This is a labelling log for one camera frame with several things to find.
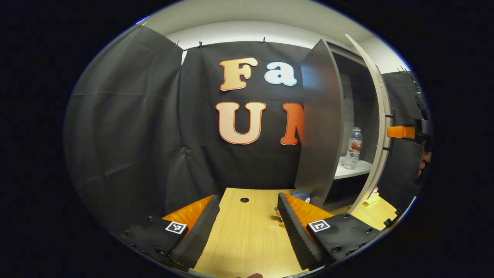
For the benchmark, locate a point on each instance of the stack of books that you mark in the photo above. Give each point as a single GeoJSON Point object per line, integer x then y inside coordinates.
{"type": "Point", "coordinates": [371, 199]}

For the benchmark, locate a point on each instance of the ceiling tube light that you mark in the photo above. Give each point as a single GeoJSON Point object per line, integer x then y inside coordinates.
{"type": "Point", "coordinates": [141, 20]}

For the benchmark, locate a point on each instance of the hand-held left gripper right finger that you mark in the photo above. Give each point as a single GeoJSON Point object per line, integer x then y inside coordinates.
{"type": "Point", "coordinates": [295, 235]}

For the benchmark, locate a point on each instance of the row of backdrop clips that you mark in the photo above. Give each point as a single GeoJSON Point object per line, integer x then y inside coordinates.
{"type": "Point", "coordinates": [264, 40]}

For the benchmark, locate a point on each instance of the black backdrop cloth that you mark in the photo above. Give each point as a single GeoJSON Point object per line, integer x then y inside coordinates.
{"type": "Point", "coordinates": [127, 127]}

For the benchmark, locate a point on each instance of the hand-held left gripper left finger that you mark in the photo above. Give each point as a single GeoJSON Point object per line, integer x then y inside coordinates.
{"type": "Point", "coordinates": [197, 235]}

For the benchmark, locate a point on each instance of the clear plastic bottle red label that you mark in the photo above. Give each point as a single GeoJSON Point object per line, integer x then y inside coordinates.
{"type": "Point", "coordinates": [352, 152]}

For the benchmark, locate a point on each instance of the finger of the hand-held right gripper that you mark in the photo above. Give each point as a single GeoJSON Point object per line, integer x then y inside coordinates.
{"type": "Point", "coordinates": [399, 132]}

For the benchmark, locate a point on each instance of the black table clamp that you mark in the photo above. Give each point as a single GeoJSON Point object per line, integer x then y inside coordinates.
{"type": "Point", "coordinates": [389, 222]}

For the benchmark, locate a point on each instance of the penguin plush toy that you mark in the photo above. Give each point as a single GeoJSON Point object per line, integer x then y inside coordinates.
{"type": "Point", "coordinates": [301, 194]}

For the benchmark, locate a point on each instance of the grey cabinet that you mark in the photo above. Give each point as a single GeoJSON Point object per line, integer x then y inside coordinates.
{"type": "Point", "coordinates": [316, 135]}

